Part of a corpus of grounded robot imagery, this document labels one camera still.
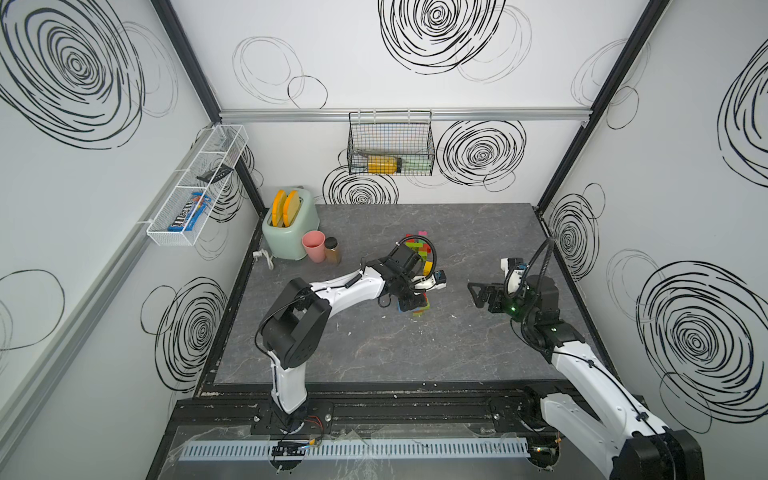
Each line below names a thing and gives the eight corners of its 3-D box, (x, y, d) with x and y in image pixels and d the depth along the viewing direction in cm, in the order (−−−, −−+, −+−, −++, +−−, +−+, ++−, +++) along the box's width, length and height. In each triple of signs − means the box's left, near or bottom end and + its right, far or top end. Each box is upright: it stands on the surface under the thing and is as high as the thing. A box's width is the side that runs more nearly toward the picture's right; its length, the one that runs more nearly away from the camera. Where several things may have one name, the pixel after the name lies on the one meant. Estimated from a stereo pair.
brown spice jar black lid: (327, 266, 105) (323, 248, 97) (329, 255, 109) (325, 237, 101) (339, 266, 105) (336, 248, 97) (341, 255, 109) (337, 237, 101)
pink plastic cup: (306, 265, 105) (299, 247, 97) (310, 249, 110) (304, 230, 102) (327, 265, 105) (322, 247, 97) (330, 249, 110) (325, 230, 102)
